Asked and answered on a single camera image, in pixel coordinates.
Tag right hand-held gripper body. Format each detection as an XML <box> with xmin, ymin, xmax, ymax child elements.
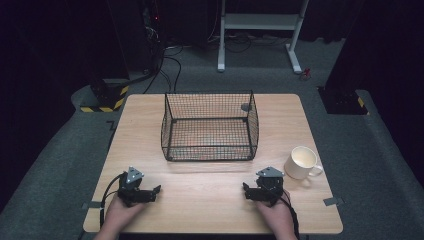
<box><xmin>251</xmin><ymin>166</ymin><xmax>285</xmax><ymax>206</ymax></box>

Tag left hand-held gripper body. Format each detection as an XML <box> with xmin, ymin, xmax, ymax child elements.
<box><xmin>117</xmin><ymin>165</ymin><xmax>158</xmax><ymax>208</ymax></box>

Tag person's left hand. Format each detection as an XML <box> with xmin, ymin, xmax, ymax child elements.
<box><xmin>103</xmin><ymin>194</ymin><xmax>148</xmax><ymax>235</ymax></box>

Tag person's right hand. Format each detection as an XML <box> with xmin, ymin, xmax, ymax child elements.
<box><xmin>254</xmin><ymin>197</ymin><xmax>296</xmax><ymax>237</ymax></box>

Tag white cup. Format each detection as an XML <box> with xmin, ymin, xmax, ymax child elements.
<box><xmin>283</xmin><ymin>145</ymin><xmax>325</xmax><ymax>181</ymax></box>

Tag grey tape piece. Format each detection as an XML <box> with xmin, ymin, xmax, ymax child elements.
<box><xmin>322</xmin><ymin>196</ymin><xmax>345</xmax><ymax>207</ymax></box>
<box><xmin>81</xmin><ymin>200</ymin><xmax>103</xmax><ymax>210</ymax></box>

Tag black base with yellow stripes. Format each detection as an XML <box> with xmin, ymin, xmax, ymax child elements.
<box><xmin>317</xmin><ymin>85</ymin><xmax>370</xmax><ymax>116</ymax></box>
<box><xmin>79</xmin><ymin>77</ymin><xmax>131</xmax><ymax>114</ymax></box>

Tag small red object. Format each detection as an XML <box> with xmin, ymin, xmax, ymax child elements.
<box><xmin>299</xmin><ymin>67</ymin><xmax>313</xmax><ymax>82</ymax></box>

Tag dark equipment rack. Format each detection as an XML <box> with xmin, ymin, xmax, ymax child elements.
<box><xmin>139</xmin><ymin>0</ymin><xmax>169</xmax><ymax>75</ymax></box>

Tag dark curtain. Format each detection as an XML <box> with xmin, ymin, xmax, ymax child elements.
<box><xmin>0</xmin><ymin>0</ymin><xmax>131</xmax><ymax>201</ymax></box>
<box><xmin>324</xmin><ymin>0</ymin><xmax>424</xmax><ymax>188</ymax></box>

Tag white metal stand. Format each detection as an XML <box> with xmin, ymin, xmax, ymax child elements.
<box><xmin>216</xmin><ymin>0</ymin><xmax>310</xmax><ymax>75</ymax></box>

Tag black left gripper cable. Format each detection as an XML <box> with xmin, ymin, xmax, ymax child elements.
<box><xmin>98</xmin><ymin>172</ymin><xmax>129</xmax><ymax>230</ymax></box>

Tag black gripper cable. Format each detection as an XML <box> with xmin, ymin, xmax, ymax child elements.
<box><xmin>279</xmin><ymin>188</ymin><xmax>301</xmax><ymax>240</ymax></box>
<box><xmin>98</xmin><ymin>172</ymin><xmax>129</xmax><ymax>230</ymax></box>

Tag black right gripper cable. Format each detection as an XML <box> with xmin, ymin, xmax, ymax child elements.
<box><xmin>279</xmin><ymin>188</ymin><xmax>301</xmax><ymax>240</ymax></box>

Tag black wire mesh basket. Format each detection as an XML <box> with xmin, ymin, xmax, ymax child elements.
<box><xmin>160</xmin><ymin>89</ymin><xmax>260</xmax><ymax>163</ymax></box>

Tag black floor cables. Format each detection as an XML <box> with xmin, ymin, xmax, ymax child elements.
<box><xmin>142</xmin><ymin>44</ymin><xmax>184</xmax><ymax>95</ymax></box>

